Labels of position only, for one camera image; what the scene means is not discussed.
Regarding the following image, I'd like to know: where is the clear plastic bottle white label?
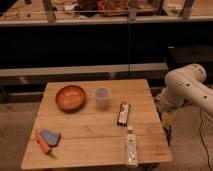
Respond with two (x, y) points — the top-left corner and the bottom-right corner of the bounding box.
(125, 126), (138, 167)

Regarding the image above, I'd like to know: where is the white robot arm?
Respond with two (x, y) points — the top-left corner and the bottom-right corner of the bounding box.
(160, 64), (213, 118)

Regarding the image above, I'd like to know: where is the orange ceramic bowl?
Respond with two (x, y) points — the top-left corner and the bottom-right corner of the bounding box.
(55, 85), (86, 113)

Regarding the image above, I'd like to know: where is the clear plastic cup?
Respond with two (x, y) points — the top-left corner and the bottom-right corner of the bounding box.
(95, 87), (110, 109)

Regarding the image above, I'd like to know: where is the dark chocolate bar package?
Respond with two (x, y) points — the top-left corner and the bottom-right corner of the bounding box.
(117, 102), (131, 126)

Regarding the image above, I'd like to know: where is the wooden folding table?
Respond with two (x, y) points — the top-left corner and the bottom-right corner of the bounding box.
(21, 79), (172, 169)

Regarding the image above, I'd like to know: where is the blue cloth piece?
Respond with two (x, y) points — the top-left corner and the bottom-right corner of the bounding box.
(41, 130), (61, 147)

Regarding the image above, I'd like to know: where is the orange toy carrot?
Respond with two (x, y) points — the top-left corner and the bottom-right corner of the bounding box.
(35, 130), (52, 155)

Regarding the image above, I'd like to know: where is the cluttered background shelf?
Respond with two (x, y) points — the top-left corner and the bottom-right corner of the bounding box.
(0, 0), (213, 27)

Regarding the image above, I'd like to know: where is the black cable on floor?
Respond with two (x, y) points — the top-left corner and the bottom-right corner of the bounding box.
(198, 109), (213, 171)

